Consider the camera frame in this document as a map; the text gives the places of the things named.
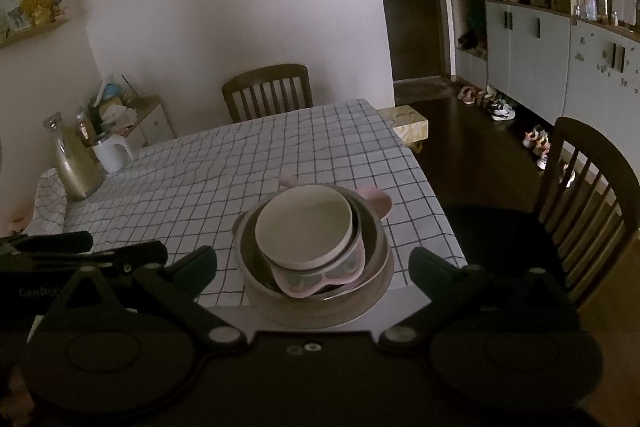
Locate dark wooden chair far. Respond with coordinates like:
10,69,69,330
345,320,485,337
221,64,314,122

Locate dark wooden chair right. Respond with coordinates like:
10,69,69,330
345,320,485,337
446,117,639,308

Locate small colourful shoes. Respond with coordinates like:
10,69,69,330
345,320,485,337
522,124,576,188

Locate large stainless steel bowl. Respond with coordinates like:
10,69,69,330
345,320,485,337
233,184,394,329

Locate white electric kettle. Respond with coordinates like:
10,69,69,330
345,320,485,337
92,132,134,174

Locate white drawer side cabinet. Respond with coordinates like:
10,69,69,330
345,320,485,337
119,95,176,150

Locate black white sneaker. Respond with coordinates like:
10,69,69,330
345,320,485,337
487,98,515,121

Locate dark wooden chair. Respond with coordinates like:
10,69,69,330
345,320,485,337
446,117,639,308
221,64,314,122

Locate small steel bowl pink rim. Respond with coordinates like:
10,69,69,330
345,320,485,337
258,182,366,299

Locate pink shoes pair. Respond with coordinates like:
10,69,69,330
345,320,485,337
458,86,494,106

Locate yellow flower decoration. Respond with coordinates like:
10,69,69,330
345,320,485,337
21,0,64,27

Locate gold thermos carafe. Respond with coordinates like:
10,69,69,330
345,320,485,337
43,112,104,200

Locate white wall cabinet unit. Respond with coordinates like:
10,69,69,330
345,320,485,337
445,0,639,162

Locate tissue box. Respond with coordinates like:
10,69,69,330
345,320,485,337
101,104,138,130

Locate wooden wall shelf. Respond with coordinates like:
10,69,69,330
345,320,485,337
1,0,68,49

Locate checkered white tablecloth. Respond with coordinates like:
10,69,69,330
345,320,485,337
27,100,466,307

